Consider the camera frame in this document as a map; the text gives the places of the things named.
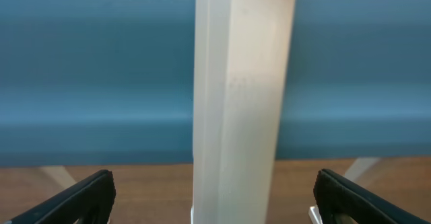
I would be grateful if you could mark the white pipette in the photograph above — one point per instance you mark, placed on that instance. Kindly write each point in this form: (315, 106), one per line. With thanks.
(242, 99)

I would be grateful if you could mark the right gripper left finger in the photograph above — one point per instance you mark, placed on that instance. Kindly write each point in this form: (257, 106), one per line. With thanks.
(84, 197)

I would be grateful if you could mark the white and blue stand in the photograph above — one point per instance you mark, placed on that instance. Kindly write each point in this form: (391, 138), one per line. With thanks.
(84, 66)

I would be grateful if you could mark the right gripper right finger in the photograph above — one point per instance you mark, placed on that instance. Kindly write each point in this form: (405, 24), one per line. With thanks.
(340, 200)

